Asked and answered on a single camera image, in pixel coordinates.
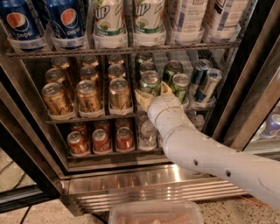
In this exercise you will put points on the left Pepsi bottle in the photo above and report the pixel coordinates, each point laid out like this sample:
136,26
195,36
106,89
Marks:
20,18

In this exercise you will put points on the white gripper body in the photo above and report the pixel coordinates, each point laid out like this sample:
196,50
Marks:
164,105

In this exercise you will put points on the front middle gold can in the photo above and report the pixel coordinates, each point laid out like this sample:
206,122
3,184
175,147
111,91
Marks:
89,99

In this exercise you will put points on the second row right gold can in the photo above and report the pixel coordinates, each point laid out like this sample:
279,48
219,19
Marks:
116,71

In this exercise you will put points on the front left red can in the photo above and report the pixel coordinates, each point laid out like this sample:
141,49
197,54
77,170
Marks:
77,144

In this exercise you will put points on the second row gold can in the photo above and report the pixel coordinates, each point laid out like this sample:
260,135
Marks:
90,73
57,75
116,71

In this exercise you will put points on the front left gold can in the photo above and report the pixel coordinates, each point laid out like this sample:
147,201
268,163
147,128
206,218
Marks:
59,106

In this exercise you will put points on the blue silver can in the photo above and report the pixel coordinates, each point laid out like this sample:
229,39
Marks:
208,86
199,72

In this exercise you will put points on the left white labelled bottle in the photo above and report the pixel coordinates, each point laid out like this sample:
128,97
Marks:
187,20

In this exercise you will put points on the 7up bottle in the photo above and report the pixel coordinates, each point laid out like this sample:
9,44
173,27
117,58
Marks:
148,22
109,24

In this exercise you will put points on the front middle red can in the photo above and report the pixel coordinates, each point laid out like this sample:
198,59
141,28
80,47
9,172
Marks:
101,142

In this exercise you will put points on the pepsi bottle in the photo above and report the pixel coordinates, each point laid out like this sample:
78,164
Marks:
68,21
20,18

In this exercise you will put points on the water bottle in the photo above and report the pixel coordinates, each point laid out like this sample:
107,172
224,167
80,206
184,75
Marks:
148,136
197,119

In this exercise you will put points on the left 7UP bottle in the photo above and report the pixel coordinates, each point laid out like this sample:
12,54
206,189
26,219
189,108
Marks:
109,24

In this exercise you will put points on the front right red can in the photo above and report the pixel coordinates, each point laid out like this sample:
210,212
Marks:
124,140

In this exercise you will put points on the front blue silver can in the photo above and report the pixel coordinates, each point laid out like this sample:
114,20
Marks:
208,86

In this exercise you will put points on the right white labelled bottle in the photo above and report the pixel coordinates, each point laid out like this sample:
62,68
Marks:
222,18

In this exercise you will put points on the second row middle gold can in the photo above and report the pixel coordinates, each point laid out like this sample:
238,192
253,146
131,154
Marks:
90,73

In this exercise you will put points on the white labelled bottle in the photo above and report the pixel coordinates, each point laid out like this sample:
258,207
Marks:
222,18
187,20

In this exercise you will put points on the left water bottle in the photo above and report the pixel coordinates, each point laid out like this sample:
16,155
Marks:
148,136

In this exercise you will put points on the red can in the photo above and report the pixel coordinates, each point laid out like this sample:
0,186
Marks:
77,144
101,142
124,140

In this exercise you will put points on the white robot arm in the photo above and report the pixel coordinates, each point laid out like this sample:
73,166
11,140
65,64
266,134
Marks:
192,150

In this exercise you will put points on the right Pepsi bottle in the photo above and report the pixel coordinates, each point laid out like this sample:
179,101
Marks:
68,21

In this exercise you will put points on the steel fridge base grille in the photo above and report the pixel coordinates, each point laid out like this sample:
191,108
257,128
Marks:
98,192

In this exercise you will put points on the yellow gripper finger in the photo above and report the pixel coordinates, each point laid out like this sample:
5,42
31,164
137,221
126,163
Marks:
165,89
144,99

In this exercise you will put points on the blue can behind glass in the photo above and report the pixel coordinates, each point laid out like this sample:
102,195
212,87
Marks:
272,126

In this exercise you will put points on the top wire shelf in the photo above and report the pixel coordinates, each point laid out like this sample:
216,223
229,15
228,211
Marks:
126,50

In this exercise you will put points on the second row left gold can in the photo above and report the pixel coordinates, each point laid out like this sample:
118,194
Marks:
57,75

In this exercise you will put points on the green can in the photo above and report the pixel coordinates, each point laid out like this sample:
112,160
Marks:
147,66
179,85
171,68
150,83

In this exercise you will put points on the clear plastic bin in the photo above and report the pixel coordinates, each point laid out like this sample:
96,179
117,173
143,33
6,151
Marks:
156,212

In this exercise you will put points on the right 7UP bottle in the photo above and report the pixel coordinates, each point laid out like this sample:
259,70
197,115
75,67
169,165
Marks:
148,22

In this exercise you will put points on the front right gold can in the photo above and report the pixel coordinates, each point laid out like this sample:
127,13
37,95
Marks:
120,101

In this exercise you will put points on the rear blue silver can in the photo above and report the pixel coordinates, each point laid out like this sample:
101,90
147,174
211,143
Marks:
199,72

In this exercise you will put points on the right water bottle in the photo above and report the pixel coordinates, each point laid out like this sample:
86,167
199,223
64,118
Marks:
197,119

